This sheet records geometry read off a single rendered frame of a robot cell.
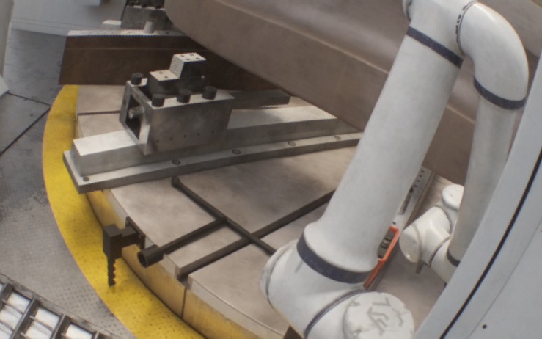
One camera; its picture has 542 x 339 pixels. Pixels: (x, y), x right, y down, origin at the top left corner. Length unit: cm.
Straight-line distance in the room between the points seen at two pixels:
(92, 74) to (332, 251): 261
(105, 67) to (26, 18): 307
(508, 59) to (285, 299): 62
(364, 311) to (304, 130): 213
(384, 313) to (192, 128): 159
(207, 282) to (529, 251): 148
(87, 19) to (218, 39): 337
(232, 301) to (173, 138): 79
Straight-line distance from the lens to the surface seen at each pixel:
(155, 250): 191
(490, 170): 91
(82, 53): 327
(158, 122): 220
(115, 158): 228
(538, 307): 64
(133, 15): 424
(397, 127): 85
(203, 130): 237
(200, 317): 204
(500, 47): 78
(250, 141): 272
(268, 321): 182
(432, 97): 84
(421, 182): 222
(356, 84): 193
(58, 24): 581
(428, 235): 116
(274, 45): 211
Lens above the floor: 156
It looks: 28 degrees down
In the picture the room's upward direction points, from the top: 18 degrees clockwise
